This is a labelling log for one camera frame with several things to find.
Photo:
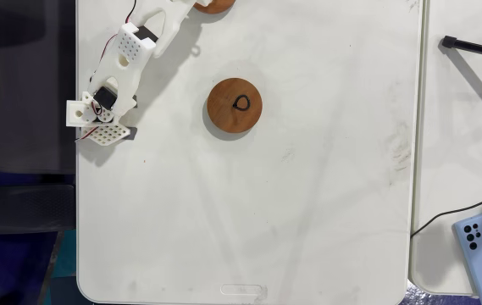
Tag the wooden lid with red cross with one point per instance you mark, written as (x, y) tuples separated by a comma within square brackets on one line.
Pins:
[(219, 6)]

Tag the plain wooden lid black loop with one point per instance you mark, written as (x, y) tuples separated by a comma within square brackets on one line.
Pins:
[(223, 114)]

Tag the grey base clamp pad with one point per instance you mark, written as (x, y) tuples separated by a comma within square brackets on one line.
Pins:
[(135, 101), (132, 133)]

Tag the black mesh office chair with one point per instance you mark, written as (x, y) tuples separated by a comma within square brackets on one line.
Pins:
[(20, 207)]

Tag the black rod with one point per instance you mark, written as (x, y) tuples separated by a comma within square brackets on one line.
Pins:
[(450, 42)]

